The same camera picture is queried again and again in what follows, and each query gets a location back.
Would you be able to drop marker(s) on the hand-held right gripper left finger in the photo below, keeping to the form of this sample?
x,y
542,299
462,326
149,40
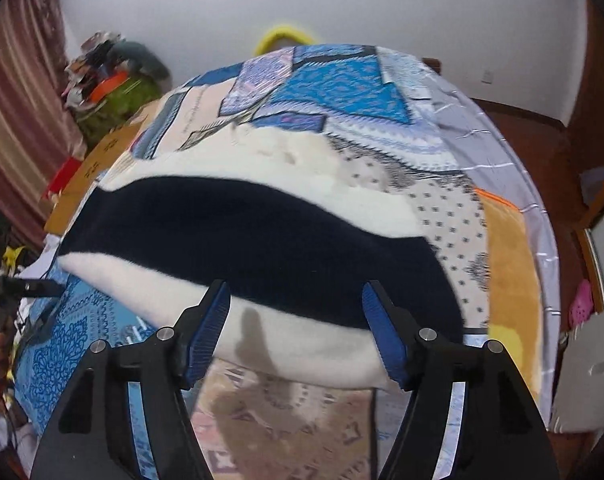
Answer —
x,y
209,330

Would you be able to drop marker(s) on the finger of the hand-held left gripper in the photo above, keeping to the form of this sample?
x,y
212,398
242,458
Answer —
x,y
32,288

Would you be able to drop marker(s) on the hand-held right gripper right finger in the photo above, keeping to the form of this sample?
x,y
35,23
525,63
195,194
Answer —
x,y
382,330

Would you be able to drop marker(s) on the white and black sweater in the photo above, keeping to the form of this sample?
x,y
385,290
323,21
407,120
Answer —
x,y
282,240

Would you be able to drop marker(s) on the pile of clothes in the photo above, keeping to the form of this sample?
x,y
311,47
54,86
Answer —
x,y
92,65

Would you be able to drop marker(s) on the orange fleece blanket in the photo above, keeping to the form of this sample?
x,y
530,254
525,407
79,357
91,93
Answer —
x,y
507,270

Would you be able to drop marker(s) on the striped curtain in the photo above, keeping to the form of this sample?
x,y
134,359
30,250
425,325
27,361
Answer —
x,y
17,110

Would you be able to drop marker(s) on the pink slipper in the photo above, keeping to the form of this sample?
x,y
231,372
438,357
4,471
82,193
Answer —
x,y
581,305

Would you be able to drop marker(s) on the patchwork print bedsheet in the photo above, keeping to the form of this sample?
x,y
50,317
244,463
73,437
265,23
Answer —
x,y
342,85

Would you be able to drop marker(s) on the yellow hoop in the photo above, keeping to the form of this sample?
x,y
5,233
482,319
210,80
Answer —
x,y
262,40

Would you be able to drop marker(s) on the wooden door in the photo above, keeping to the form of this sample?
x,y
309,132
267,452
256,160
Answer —
x,y
599,85

